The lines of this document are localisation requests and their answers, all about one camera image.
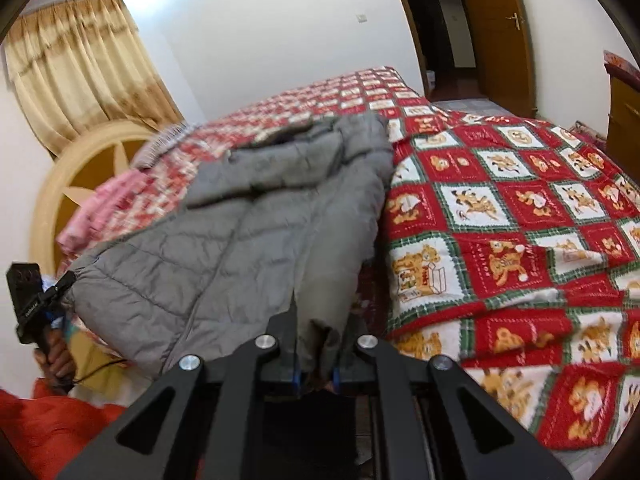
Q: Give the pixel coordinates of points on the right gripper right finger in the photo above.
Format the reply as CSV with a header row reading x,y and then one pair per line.
x,y
430,420

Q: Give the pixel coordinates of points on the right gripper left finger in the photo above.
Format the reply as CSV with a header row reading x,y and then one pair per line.
x,y
196,414

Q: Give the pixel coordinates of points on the grey puffer jacket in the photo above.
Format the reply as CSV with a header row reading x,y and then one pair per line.
x,y
282,224

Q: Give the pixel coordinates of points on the clothes pile on floor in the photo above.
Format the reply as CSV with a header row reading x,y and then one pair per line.
x,y
588,134

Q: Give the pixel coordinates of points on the person's left hand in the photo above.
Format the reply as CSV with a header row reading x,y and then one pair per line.
x,y
57,364

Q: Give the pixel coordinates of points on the pink folded blanket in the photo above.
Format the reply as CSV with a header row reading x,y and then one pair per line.
x,y
92,215

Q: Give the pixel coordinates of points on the orange red garment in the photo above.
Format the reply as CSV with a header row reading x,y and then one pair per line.
x,y
48,430

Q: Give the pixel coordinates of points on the cream round headboard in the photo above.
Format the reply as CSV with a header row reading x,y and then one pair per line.
x,y
97,156

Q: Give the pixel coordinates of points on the grey striped pillow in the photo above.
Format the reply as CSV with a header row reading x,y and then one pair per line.
x,y
160,144

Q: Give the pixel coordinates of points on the red patterned bed quilt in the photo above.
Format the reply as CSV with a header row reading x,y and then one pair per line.
x,y
513,247

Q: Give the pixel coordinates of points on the beige curtain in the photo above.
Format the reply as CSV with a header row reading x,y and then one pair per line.
x,y
77,64

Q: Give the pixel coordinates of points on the wooden dresser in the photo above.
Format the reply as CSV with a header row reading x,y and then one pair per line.
x,y
623,138

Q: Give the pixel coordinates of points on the brown wooden door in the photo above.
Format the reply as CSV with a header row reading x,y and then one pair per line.
x,y
474,49

